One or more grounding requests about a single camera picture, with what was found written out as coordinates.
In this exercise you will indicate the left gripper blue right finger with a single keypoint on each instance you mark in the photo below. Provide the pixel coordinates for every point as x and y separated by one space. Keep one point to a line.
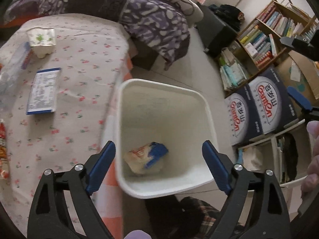
268 215

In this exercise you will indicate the black storage bench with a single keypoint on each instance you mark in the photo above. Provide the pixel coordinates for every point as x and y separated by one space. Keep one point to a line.
214 32

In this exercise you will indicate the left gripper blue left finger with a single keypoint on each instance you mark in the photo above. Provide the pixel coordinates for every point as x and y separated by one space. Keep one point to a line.
49 216

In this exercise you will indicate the blue label box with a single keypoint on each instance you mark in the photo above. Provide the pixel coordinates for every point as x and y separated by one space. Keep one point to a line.
43 94

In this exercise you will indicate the white plastic trash bin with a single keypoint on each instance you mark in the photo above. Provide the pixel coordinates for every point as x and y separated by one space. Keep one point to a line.
176 117

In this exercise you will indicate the wooden bookshelf with books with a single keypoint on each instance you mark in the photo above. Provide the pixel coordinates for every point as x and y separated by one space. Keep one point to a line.
258 45

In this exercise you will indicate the white low shelf with papers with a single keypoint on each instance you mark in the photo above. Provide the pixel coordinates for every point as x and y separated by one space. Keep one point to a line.
268 154

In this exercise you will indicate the brown cardboard box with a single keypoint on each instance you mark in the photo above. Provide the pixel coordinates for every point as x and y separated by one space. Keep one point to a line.
301 73

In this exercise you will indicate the purple patterned bed sheet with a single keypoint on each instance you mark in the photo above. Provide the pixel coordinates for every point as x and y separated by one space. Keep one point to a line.
155 23

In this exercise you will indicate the blue tall carton box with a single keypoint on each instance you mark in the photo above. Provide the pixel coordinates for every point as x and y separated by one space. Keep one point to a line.
146 160

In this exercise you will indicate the cherry print table cloth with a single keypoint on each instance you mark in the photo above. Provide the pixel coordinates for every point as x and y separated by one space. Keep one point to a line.
91 52

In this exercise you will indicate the plaid dark clothing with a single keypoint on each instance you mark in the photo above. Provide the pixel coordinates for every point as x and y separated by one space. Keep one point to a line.
187 218

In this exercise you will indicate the person's right hand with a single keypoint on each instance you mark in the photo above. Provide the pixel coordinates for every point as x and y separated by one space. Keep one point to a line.
311 181

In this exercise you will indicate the lower Ganten water carton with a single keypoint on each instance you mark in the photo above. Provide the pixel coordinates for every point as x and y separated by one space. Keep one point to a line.
243 118

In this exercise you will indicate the dark clothes pile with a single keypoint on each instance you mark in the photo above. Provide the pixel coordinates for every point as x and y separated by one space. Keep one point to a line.
229 14

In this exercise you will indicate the upper Ganten water carton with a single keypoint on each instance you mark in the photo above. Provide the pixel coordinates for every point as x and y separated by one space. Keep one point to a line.
274 106

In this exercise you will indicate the red snack wrapper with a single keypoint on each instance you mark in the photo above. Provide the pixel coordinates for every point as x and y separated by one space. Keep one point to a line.
4 162

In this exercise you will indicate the crushed floral paper cup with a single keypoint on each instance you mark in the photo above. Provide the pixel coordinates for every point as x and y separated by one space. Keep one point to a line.
42 40

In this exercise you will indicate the clear plastic water bottle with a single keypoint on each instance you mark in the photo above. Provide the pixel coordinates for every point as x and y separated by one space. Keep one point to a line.
12 71

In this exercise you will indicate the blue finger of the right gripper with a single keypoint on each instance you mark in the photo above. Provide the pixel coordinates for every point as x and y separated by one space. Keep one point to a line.
301 100

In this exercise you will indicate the ganten water carton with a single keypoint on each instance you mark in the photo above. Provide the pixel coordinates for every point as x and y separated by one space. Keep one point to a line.
274 106
243 118

